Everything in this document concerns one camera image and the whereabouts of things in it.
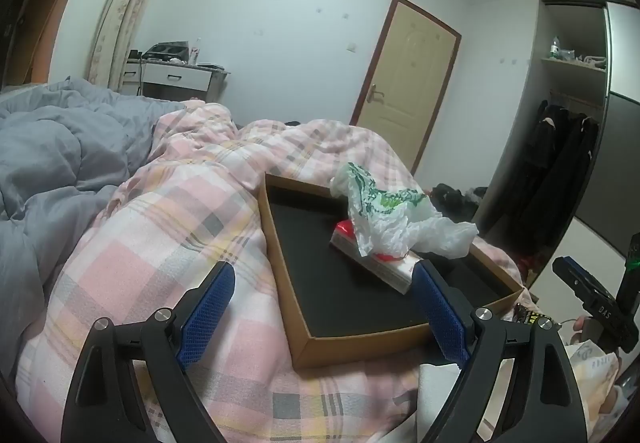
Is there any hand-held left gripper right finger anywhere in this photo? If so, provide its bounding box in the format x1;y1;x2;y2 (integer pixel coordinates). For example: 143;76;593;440
411;260;588;443

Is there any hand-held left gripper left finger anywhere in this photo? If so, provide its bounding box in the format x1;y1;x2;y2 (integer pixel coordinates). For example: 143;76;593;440
60;260;236;443

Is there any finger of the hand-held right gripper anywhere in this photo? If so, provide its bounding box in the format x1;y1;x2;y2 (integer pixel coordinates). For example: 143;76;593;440
552;257;613;306

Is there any beige translucent plastic bag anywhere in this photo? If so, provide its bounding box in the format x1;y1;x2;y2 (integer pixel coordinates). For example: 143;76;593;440
565;340;623;424

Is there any brown cardboard box black lining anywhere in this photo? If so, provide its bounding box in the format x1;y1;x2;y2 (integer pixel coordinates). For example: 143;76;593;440
257;173;525;371

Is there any person's right hand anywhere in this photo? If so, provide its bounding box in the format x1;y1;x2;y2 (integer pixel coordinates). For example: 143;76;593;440
570;314;590;346

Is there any white cloth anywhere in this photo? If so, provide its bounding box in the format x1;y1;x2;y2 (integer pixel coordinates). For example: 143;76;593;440
417;362;463;443

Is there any red white tissue pack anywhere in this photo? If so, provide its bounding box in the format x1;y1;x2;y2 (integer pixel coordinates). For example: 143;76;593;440
330;219;418;296

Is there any pink plaid blanket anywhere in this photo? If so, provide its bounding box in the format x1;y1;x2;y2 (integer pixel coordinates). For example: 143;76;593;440
15;102;526;443

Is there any black hanging coat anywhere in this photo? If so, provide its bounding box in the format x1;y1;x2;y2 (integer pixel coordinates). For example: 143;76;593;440
537;113;601;256
515;100;571;234

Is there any white green-print plastic bag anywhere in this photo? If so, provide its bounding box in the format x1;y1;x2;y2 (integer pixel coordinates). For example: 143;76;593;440
330;162;480;260

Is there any black bag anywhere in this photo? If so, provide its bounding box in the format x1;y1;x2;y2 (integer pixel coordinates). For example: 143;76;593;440
431;183;488;224

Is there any pale small items pile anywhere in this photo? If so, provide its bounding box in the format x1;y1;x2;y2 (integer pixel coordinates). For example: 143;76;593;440
560;48;607;70

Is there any grey duvet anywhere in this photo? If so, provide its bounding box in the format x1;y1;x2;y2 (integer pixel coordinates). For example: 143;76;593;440
0;77;188;294

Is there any grey open wardrobe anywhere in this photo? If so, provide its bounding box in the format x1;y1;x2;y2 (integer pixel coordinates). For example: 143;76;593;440
480;0;640;319

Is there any white desk with drawers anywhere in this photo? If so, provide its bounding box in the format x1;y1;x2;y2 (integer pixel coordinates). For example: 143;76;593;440
122;58;231;101

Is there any black electronic device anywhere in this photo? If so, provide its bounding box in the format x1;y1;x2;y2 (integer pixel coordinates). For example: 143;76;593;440
142;41;190;62

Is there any floral cream curtain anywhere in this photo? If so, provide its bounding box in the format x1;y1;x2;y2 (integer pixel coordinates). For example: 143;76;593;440
87;0;196;91

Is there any wooden clothes rail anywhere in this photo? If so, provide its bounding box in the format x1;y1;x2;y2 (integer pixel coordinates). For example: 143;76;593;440
549;90;604;112

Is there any cream door red frame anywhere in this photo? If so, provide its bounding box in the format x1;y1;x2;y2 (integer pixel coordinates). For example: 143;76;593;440
350;0;462;174

